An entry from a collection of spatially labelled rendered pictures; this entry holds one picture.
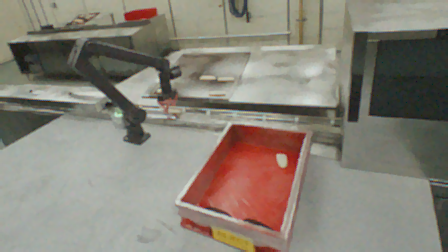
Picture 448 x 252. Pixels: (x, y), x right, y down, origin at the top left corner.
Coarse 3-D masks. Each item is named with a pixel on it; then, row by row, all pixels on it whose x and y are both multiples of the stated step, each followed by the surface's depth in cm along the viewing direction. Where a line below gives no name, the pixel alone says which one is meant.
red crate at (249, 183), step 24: (240, 144) 114; (240, 168) 101; (264, 168) 99; (288, 168) 97; (216, 192) 92; (240, 192) 91; (264, 192) 89; (288, 192) 88; (240, 216) 82; (264, 216) 81
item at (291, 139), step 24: (216, 144) 101; (264, 144) 110; (288, 144) 104; (312, 144) 99; (216, 168) 101; (192, 192) 85; (192, 216) 76; (216, 216) 72; (288, 216) 68; (264, 240) 66; (288, 240) 64
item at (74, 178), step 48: (48, 144) 141; (96, 144) 133; (144, 144) 127; (192, 144) 121; (0, 192) 111; (48, 192) 107; (96, 192) 102; (144, 192) 98; (336, 192) 85; (384, 192) 82; (0, 240) 89; (48, 240) 86; (96, 240) 83; (144, 240) 80; (192, 240) 78; (336, 240) 71; (384, 240) 70; (432, 240) 68
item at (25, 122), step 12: (0, 108) 200; (12, 108) 196; (0, 120) 211; (12, 120) 203; (24, 120) 196; (36, 120) 189; (48, 120) 184; (0, 132) 220; (12, 132) 212; (24, 132) 204; (432, 180) 84; (432, 192) 86; (444, 192) 84; (444, 204) 86; (444, 216) 88; (444, 228) 90; (444, 240) 91
